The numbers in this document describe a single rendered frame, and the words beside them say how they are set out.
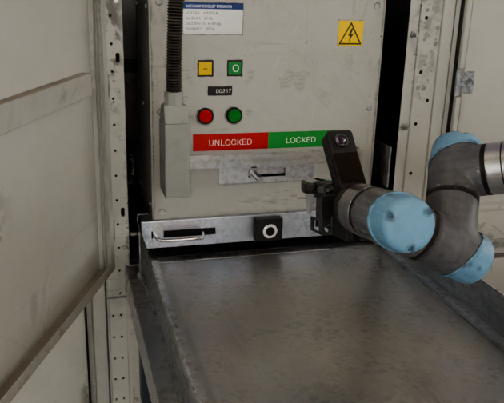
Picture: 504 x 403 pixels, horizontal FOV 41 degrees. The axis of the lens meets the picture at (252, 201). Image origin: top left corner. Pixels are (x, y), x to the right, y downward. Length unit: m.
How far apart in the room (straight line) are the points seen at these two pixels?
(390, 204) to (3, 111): 0.51
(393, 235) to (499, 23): 0.78
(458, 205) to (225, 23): 0.62
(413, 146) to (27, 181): 0.83
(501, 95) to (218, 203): 0.65
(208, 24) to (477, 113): 0.61
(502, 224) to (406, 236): 0.81
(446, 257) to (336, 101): 0.61
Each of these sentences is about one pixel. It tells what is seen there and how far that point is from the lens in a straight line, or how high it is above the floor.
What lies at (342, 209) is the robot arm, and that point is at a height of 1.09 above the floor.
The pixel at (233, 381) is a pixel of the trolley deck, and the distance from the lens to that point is 1.01.
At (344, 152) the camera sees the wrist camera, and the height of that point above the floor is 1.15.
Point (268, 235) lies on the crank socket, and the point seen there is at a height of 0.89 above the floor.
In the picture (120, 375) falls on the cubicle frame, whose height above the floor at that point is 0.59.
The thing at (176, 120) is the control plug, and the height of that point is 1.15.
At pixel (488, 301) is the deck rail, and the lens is 1.25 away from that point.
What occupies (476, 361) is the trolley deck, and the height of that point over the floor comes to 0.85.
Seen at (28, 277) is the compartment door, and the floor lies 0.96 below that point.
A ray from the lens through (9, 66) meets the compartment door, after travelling 1.00.
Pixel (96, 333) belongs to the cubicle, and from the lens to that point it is 1.46.
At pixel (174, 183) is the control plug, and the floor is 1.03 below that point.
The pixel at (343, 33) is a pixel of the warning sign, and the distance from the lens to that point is 1.44.
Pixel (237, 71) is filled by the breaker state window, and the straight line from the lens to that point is 1.38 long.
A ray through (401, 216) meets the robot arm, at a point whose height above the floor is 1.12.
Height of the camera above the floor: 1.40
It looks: 18 degrees down
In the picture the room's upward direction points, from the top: 2 degrees clockwise
